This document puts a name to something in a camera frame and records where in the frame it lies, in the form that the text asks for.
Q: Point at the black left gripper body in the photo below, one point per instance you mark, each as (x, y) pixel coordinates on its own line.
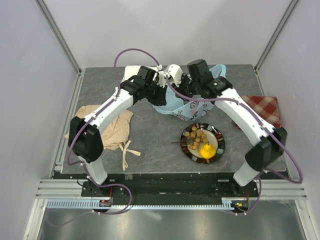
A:
(155, 93)

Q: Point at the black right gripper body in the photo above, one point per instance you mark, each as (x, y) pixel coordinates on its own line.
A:
(188, 87)

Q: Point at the light blue plastic bag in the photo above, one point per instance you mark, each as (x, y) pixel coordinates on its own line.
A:
(189, 110)

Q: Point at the yellow fake berry bunch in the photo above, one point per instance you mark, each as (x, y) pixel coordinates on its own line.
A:
(192, 138)

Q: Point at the yellow fake pear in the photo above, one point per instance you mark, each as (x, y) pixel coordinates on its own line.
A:
(207, 150)

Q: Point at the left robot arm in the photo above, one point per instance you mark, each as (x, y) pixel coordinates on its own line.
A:
(85, 133)

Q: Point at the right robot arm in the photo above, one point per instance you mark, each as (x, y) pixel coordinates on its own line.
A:
(267, 141)

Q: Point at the white folded cloth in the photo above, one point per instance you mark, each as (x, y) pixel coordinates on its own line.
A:
(129, 72)

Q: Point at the dark rimmed beige plate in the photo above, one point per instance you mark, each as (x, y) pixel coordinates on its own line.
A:
(214, 136)

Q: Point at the beige crumpled cloth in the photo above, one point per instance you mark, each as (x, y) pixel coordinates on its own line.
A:
(116, 136)

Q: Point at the red plaid cloth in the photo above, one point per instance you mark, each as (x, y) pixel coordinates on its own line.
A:
(266, 107)

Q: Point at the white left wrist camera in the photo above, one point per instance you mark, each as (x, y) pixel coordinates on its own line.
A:
(160, 78)

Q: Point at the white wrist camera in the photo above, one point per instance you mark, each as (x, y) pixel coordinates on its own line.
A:
(160, 78)
(174, 72)

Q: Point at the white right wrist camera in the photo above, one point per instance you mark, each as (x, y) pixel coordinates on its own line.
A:
(174, 72)

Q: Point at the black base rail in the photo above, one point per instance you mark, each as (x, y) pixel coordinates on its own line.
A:
(217, 185)

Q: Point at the white slotted cable duct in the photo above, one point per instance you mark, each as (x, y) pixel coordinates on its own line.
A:
(63, 203)

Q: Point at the aluminium frame rail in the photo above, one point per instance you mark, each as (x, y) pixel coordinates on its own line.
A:
(69, 189)

